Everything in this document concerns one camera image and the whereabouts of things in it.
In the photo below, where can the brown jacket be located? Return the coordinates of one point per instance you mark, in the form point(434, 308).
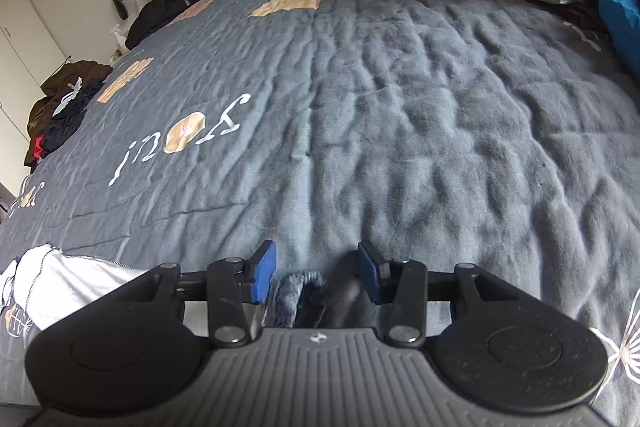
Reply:
point(75, 72)

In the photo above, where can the red cloth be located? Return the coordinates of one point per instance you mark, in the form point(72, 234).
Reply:
point(39, 146)

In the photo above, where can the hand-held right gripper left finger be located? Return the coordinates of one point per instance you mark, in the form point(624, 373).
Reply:
point(262, 272)

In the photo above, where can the black crumpled cloth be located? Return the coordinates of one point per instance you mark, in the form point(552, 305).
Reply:
point(70, 124)

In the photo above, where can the light blue cloth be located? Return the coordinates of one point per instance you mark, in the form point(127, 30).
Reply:
point(65, 102)

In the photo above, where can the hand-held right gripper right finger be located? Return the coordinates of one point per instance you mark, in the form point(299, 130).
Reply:
point(370, 274)

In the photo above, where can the white spray bottle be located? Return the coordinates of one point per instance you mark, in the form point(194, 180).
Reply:
point(120, 41)

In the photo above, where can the white wardrobe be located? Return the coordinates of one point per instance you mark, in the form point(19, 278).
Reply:
point(25, 32)

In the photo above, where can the grey printed blanket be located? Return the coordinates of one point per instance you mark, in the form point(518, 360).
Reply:
point(400, 107)

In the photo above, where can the light grey pants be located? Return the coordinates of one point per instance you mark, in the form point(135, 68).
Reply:
point(60, 282)

